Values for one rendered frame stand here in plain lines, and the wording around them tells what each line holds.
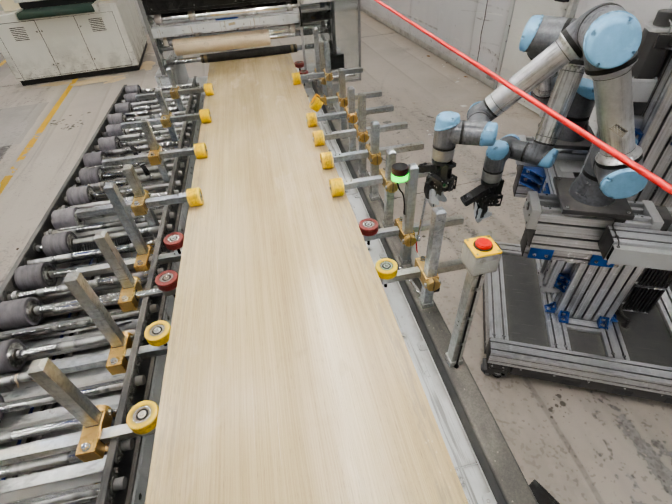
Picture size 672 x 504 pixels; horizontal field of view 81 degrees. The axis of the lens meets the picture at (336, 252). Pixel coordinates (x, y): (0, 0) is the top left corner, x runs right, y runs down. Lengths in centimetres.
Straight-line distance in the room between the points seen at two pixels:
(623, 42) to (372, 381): 106
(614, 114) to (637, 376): 129
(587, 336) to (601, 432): 44
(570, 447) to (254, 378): 154
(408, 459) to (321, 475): 21
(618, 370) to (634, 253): 76
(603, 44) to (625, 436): 171
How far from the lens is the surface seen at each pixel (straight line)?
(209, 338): 130
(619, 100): 136
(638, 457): 235
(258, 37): 381
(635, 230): 175
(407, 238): 159
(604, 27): 127
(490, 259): 105
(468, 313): 121
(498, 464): 131
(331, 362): 117
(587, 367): 220
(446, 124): 134
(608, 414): 239
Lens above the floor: 189
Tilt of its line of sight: 42 degrees down
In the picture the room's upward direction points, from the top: 4 degrees counter-clockwise
